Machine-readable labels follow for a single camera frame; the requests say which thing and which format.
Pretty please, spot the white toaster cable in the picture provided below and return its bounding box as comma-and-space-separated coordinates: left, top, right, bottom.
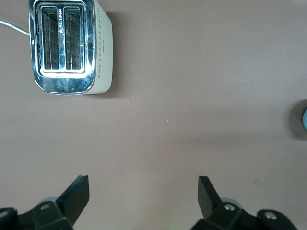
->
0, 19, 31, 37

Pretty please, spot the beige and chrome toaster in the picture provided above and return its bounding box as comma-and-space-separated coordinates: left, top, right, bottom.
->
28, 0, 114, 96

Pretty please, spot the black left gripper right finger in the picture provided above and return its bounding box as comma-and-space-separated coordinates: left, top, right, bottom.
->
189, 176, 299, 230

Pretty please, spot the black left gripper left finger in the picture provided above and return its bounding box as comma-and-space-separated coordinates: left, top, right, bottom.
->
0, 174, 90, 230

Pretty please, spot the brown table cover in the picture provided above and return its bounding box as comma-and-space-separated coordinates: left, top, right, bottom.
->
0, 0, 307, 230

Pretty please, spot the blue bowl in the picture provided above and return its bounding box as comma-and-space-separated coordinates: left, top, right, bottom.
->
301, 107, 307, 132

